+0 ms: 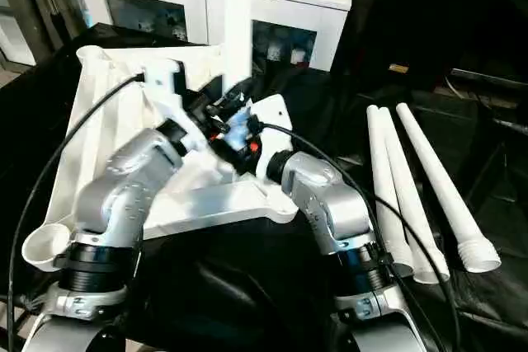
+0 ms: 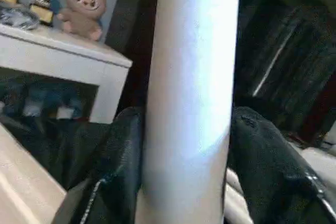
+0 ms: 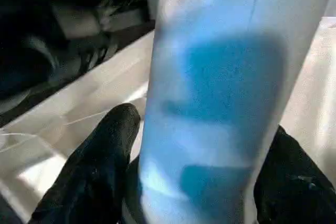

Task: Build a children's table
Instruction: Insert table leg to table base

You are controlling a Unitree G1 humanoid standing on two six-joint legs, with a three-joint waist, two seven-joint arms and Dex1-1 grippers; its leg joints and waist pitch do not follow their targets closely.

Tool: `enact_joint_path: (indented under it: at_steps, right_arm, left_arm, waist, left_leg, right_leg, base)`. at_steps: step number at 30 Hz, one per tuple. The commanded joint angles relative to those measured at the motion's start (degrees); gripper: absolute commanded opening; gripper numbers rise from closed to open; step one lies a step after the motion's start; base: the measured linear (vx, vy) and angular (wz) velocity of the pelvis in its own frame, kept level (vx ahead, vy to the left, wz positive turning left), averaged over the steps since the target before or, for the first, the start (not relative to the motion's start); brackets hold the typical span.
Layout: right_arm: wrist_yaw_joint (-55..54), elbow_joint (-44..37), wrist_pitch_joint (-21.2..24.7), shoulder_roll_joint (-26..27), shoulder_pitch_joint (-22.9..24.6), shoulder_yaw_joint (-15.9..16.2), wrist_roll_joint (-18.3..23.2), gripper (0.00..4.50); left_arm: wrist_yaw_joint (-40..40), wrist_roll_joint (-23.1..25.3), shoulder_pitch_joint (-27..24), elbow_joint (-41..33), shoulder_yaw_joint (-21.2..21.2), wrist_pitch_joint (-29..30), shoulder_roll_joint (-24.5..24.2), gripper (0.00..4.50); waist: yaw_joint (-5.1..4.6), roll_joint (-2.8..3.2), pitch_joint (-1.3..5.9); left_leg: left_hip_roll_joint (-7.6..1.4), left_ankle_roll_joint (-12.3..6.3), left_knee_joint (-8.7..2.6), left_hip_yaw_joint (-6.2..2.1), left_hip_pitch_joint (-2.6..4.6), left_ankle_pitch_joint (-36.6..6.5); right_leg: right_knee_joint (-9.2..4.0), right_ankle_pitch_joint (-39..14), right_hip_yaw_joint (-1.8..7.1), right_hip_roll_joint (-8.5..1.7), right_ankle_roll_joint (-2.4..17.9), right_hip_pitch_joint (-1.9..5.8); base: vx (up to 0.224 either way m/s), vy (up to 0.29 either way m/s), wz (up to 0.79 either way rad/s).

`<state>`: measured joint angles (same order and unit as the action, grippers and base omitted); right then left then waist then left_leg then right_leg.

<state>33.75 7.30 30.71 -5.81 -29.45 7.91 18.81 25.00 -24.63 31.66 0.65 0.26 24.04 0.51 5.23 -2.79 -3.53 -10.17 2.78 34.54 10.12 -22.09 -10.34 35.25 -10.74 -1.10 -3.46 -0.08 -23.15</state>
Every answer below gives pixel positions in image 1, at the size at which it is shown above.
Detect white plastic table leg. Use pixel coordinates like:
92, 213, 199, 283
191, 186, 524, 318
378, 105, 451, 285
365, 105, 414, 278
222, 0, 256, 99
395, 102, 502, 275

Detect white plastic table top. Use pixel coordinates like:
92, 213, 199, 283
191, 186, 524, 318
21, 43, 300, 274

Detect black plastic mat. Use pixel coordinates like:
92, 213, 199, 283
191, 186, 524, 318
0, 22, 528, 352

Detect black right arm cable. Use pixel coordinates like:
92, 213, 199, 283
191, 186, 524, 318
246, 120, 464, 352

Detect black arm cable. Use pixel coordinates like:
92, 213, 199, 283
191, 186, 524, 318
3, 73, 148, 352
246, 120, 464, 352

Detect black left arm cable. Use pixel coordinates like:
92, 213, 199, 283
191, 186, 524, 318
3, 73, 148, 352

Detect black bench with silver rail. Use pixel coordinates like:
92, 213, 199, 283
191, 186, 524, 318
445, 68, 528, 134

